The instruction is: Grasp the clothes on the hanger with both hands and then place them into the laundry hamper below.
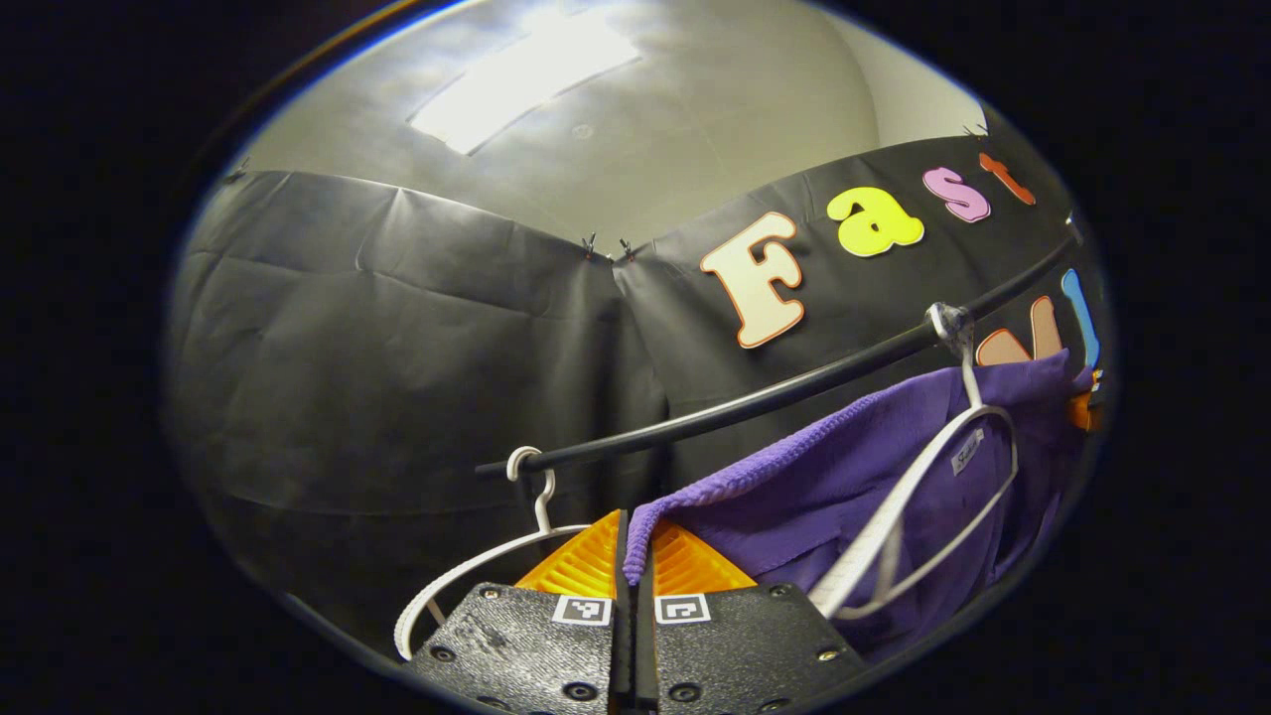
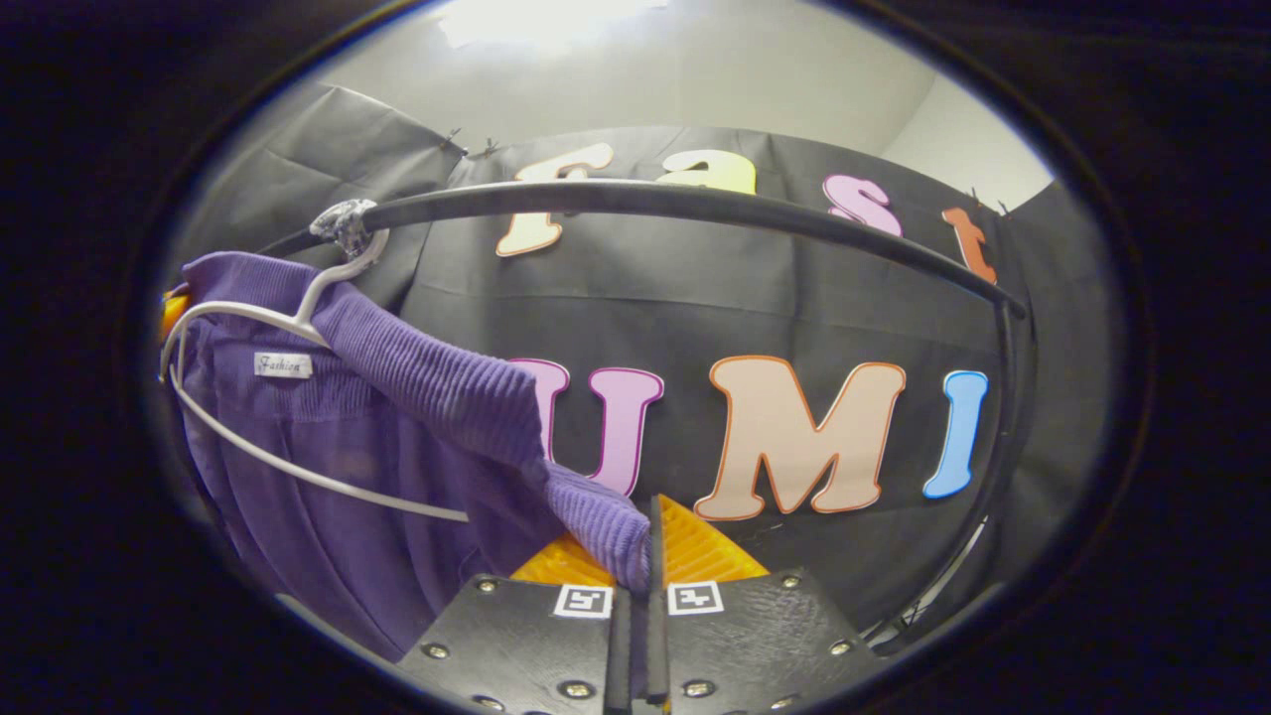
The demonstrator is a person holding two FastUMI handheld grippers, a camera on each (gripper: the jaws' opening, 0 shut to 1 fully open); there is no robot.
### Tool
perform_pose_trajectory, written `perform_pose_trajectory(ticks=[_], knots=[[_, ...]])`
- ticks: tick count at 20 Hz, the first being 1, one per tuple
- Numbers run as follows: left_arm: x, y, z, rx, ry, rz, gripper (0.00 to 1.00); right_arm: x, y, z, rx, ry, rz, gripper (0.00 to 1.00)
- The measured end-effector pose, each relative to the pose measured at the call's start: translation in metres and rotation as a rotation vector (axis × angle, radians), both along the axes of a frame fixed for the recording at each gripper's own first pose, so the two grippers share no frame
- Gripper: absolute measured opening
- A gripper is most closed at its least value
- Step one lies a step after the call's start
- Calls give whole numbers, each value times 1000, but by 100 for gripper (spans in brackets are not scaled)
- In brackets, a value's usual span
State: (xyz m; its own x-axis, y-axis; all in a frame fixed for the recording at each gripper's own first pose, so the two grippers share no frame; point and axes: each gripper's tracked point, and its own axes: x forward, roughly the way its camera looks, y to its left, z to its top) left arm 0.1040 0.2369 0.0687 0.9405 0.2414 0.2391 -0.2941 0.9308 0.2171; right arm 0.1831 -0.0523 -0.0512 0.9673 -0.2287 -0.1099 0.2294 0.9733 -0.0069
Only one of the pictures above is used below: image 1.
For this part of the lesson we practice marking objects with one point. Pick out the plain white hanger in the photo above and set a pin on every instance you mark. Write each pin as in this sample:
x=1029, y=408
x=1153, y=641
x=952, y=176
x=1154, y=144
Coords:
x=467, y=569

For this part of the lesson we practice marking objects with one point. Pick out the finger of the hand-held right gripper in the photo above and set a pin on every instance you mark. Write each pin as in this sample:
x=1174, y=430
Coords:
x=1084, y=409

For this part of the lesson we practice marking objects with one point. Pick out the black clothes rack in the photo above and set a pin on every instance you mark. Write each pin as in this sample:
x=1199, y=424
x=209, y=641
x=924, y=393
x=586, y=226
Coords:
x=755, y=402

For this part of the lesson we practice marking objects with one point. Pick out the purple shirt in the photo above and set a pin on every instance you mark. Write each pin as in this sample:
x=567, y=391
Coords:
x=824, y=487

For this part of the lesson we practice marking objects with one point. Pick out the black backdrop cloth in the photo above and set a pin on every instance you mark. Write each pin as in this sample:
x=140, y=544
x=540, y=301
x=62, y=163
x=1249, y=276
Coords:
x=397, y=348

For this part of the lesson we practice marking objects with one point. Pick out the ceiling light panel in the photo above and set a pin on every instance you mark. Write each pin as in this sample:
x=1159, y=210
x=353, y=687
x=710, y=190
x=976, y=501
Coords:
x=521, y=79

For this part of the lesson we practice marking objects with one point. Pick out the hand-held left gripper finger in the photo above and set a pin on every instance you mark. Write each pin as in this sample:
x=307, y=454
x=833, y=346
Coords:
x=623, y=636
x=645, y=645

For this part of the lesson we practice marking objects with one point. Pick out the white hanger with label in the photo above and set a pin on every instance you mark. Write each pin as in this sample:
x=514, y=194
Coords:
x=899, y=501

